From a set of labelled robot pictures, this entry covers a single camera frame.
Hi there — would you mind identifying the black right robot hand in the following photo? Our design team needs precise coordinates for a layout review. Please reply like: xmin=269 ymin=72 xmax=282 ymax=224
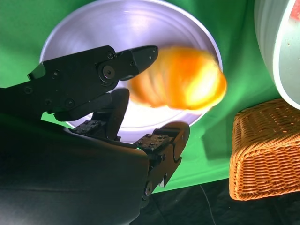
xmin=0 ymin=45 xmax=190 ymax=225

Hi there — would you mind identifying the round pumpkin-shaped bread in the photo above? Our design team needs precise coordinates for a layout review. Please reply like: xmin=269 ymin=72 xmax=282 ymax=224
xmin=129 ymin=46 xmax=227 ymax=111

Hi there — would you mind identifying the grey-green bowl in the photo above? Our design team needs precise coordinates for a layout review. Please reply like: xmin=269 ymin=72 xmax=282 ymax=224
xmin=254 ymin=0 xmax=300 ymax=107

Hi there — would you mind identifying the lavender plate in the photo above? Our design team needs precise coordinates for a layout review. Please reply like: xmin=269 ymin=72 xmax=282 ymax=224
xmin=39 ymin=0 xmax=223 ymax=144

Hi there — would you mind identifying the orange wicker basket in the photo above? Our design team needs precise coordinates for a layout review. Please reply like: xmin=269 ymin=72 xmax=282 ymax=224
xmin=228 ymin=98 xmax=300 ymax=201

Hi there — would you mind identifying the long salmon pink cake slice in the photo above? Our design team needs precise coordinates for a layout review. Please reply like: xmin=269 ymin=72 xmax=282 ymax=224
xmin=290 ymin=0 xmax=300 ymax=22

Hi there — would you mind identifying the black backdrop curtain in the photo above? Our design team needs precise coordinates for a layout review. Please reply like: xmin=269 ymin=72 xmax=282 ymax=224
xmin=131 ymin=177 xmax=300 ymax=225

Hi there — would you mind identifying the green tablecloth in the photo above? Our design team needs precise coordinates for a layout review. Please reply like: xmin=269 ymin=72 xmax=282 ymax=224
xmin=0 ymin=0 xmax=300 ymax=195

